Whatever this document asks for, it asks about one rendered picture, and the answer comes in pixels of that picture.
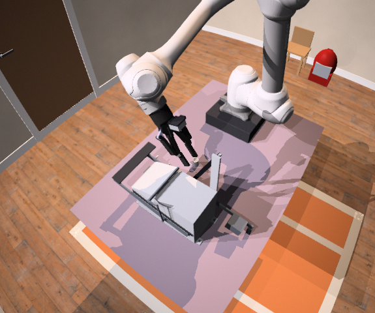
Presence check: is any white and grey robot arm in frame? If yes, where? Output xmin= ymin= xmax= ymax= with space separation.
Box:
xmin=116 ymin=0 xmax=310 ymax=125

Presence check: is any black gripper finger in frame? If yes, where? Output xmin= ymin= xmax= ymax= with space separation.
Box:
xmin=156 ymin=126 xmax=190 ymax=166
xmin=174 ymin=125 xmax=198 ymax=157

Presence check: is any grey metal cylinder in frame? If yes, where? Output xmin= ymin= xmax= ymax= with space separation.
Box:
xmin=192 ymin=158 xmax=199 ymax=167

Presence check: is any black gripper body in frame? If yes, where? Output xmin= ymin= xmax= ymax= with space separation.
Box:
xmin=149 ymin=104 xmax=174 ymax=135

